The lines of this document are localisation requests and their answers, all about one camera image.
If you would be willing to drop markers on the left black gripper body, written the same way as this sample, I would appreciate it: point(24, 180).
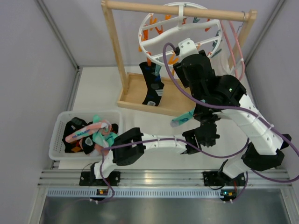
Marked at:
point(203, 116)

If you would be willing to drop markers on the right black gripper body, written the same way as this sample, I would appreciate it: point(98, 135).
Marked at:
point(181, 70)

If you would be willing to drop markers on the mint green sock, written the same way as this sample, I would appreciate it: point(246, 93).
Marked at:
point(185, 118)
point(104, 137)

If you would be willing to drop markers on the black patterned sock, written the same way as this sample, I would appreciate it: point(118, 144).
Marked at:
point(73, 125)
point(155, 86)

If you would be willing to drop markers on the white round clip hanger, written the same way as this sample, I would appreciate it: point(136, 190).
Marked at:
point(155, 31)

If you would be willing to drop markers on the pink sock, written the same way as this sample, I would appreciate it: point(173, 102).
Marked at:
point(103, 127)
point(99, 151)

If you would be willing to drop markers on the pink sock front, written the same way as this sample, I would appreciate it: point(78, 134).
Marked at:
point(99, 151)

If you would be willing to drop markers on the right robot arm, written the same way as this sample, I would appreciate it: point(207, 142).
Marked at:
point(225, 97)

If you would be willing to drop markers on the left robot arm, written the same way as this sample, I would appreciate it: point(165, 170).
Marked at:
point(133, 144)

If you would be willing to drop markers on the white cloth garment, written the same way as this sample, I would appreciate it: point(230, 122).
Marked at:
point(219, 62)

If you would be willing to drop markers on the black red argyle sock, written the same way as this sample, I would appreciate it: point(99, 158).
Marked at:
point(89, 138)

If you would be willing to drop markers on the white plastic basket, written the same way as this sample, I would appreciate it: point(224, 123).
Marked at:
point(57, 147)

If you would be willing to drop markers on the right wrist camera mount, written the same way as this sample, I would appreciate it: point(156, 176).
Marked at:
point(186, 48)

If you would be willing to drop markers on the wooden clothes rack frame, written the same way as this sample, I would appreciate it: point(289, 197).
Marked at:
point(176, 99)

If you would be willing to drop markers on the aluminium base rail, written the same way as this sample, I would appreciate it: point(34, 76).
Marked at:
point(148, 178)

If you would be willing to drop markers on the perforated cable duct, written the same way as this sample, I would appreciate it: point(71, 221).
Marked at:
point(139, 193)

